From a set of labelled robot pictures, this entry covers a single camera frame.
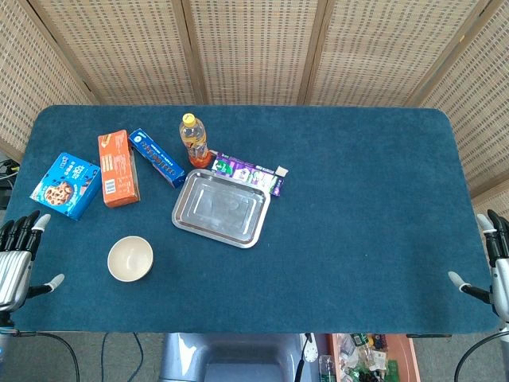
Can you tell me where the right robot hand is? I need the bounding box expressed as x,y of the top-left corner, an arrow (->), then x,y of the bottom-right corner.
448,209 -> 509,322

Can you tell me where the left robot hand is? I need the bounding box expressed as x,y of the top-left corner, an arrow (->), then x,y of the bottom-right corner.
0,209 -> 65,313

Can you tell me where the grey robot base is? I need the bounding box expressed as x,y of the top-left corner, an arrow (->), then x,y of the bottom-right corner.
158,332 -> 307,382

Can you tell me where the small white bowl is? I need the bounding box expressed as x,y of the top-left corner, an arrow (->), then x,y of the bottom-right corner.
107,236 -> 154,283

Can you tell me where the silver metal tray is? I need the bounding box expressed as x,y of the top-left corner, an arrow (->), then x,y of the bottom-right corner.
171,168 -> 272,249

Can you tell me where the blue cookie box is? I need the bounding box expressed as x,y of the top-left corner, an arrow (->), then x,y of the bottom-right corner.
29,151 -> 102,221

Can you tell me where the orange snack box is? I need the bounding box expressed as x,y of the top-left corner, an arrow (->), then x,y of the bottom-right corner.
97,129 -> 142,209

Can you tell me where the orange crate of items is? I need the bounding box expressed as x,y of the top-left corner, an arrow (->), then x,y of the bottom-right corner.
326,333 -> 422,382

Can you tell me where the long blue box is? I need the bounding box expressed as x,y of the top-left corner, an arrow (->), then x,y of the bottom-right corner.
128,127 -> 187,189

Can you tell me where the blue table cloth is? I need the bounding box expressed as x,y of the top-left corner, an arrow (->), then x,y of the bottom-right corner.
2,104 -> 503,335

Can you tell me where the white and black tool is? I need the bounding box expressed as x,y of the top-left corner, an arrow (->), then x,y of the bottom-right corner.
296,332 -> 320,382

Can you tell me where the orange drink bottle yellow cap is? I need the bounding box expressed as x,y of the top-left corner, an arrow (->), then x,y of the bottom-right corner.
178,112 -> 213,168

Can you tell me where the purple and white box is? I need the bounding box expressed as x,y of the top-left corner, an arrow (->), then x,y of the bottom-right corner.
210,151 -> 289,197

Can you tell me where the woven folding screen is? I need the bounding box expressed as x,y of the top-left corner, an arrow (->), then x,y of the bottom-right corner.
0,0 -> 509,224

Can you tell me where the black cable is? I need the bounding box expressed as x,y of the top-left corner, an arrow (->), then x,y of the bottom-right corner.
11,330 -> 81,382
454,329 -> 509,382

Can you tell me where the blue cable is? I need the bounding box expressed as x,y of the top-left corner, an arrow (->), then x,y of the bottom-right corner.
100,332 -> 145,382

